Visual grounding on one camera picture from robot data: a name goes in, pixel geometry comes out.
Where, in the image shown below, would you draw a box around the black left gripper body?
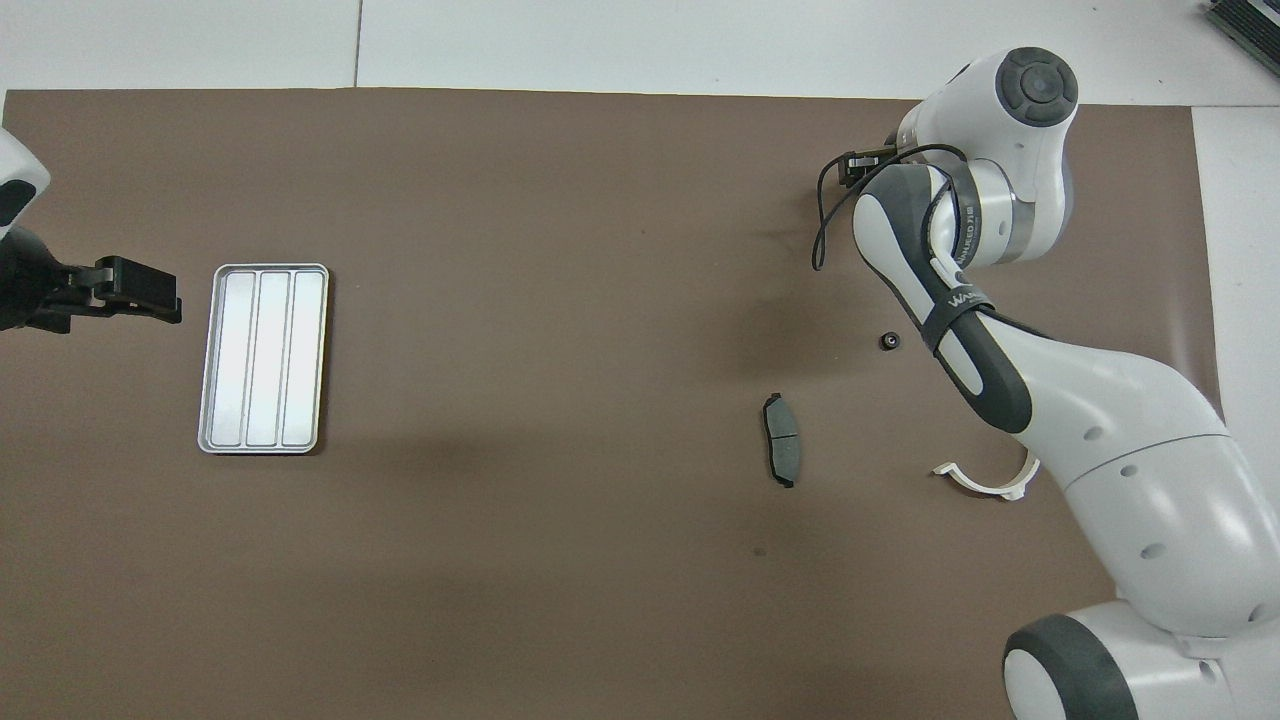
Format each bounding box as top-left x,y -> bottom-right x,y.
0,228 -> 97,334

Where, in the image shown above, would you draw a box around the silver metal tray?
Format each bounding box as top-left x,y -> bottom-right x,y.
197,263 -> 330,456

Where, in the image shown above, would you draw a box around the slim curved grey brake pad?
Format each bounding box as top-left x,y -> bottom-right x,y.
762,392 -> 804,489

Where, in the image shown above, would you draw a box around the dark grey ribbed block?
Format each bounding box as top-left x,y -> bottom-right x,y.
1205,0 -> 1280,51

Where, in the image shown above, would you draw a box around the brown table mat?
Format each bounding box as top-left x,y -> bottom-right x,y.
0,88 -> 1251,720

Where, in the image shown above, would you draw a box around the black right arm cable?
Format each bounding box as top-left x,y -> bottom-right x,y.
812,143 -> 1001,331

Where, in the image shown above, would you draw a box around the white curved plastic bracket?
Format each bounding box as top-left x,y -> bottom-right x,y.
932,448 -> 1041,501

